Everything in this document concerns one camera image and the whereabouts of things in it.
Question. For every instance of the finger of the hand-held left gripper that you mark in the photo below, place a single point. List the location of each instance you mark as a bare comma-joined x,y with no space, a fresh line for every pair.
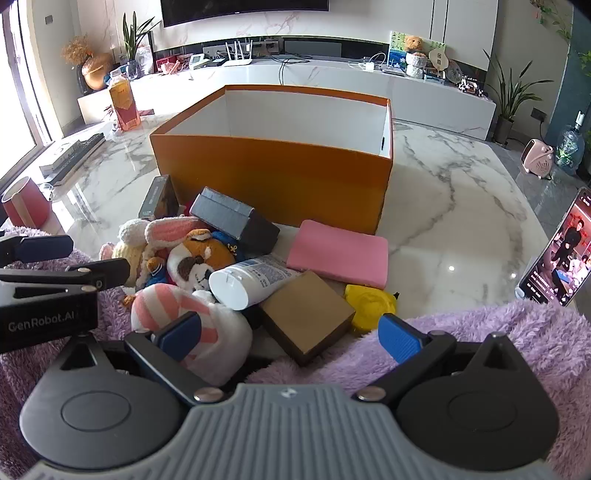
106,272
41,248

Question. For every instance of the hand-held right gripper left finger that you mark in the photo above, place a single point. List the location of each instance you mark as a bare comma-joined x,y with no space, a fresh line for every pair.
178,334

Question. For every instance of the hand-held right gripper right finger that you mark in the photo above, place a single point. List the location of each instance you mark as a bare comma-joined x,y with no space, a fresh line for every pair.
399,339

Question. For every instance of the cream knit doll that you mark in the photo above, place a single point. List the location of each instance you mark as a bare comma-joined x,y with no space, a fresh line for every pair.
129,251

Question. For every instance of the pink striped white plush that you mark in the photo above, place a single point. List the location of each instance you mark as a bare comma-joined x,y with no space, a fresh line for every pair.
221,341

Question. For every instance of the yellow plastic toy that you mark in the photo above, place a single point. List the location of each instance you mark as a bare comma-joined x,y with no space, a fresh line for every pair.
369,304

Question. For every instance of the orange white dog plush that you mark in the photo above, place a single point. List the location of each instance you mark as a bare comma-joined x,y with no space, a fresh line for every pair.
203,258

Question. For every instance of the dark photo card box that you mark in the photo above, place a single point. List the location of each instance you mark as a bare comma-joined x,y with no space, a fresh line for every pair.
154,198

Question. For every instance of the grey gift box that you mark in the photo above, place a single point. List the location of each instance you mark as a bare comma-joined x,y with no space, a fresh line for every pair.
221,214

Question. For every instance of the orange cardboard box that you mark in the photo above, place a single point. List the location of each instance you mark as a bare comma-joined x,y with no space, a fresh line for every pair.
277,175

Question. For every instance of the red cup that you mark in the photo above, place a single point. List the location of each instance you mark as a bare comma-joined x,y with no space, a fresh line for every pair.
27,203

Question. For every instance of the white lotion bottle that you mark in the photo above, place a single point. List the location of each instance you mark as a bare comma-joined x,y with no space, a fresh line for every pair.
240,286

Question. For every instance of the pink white rabbit plush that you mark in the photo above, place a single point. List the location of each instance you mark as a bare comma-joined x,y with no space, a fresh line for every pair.
175,233

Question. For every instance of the white flat device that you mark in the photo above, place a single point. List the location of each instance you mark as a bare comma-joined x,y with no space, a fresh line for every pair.
57,154

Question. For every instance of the brown cardboard box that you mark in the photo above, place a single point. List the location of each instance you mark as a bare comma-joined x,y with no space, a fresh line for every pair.
304,318

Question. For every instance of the purple fuzzy blanket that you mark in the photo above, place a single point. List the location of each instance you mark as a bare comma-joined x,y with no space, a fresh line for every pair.
508,318

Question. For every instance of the black keyboard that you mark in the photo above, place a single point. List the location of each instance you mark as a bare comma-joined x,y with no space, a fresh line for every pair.
87,147

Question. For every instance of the orange drink bottle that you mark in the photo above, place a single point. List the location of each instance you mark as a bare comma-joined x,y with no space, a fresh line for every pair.
124,104

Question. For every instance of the golden round vase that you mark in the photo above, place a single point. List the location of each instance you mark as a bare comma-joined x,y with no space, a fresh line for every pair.
97,71

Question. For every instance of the smartphone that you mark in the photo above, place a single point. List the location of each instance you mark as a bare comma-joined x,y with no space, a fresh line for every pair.
563,249

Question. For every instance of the dried flower bunch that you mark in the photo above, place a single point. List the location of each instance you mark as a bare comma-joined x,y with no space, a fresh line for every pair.
76,50

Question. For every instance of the red gift box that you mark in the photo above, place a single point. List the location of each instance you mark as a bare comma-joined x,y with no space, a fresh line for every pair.
167,65

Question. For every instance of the green plant in glass vase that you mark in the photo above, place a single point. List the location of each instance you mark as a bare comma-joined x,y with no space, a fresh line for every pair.
134,41

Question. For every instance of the white television cabinet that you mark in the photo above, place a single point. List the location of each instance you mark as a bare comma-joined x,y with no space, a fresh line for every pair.
415,99

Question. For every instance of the white router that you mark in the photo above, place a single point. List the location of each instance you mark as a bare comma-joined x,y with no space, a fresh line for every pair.
238,60

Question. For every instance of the black white cow figure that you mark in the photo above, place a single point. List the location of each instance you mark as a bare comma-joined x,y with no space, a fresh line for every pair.
470,86

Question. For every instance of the tall potted plant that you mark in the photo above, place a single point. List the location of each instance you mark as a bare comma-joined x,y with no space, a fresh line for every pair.
508,97

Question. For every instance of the white charger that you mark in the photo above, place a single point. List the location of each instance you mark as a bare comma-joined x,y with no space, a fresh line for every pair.
371,67

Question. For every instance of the white round pot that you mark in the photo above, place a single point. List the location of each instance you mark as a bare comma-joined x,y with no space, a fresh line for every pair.
417,64

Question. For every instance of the colourful painting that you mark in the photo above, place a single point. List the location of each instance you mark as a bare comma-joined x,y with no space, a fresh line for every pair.
396,50

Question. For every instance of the black television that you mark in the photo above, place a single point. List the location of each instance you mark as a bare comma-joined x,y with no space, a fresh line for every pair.
244,11

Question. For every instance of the brown teddy bear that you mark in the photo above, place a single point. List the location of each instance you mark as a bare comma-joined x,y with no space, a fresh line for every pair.
414,44

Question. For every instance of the green trailing vine plant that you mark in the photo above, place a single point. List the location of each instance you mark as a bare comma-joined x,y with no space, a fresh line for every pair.
556,18

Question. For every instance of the wall socket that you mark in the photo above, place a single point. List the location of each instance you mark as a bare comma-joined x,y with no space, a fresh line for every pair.
538,114

